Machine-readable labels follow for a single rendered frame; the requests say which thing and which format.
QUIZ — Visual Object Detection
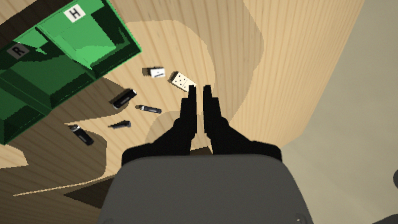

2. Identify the green rack of bins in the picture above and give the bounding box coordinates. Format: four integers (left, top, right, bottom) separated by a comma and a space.
0, 0, 140, 146

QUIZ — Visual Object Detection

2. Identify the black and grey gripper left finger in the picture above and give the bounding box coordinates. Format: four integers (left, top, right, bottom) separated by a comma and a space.
121, 85, 197, 166

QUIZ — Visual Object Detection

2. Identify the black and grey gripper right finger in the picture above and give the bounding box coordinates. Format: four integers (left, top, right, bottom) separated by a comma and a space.
203, 85, 283, 162

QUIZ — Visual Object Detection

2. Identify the white domino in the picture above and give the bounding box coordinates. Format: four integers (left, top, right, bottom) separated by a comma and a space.
172, 72, 196, 92

